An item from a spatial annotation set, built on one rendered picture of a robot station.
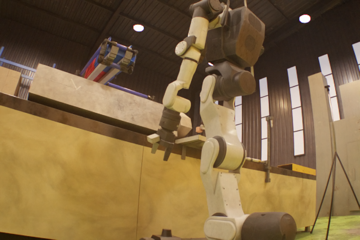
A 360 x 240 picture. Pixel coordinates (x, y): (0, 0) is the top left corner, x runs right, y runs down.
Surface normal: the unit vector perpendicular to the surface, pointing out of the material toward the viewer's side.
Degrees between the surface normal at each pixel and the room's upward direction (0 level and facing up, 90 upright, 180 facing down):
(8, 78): 90
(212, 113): 113
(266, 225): 66
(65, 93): 80
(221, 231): 90
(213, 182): 100
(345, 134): 90
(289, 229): 76
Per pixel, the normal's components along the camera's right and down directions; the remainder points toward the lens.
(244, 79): 0.51, -0.03
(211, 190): -0.83, 0.20
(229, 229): -0.84, -0.23
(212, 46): -0.74, -0.04
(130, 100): 0.62, -0.36
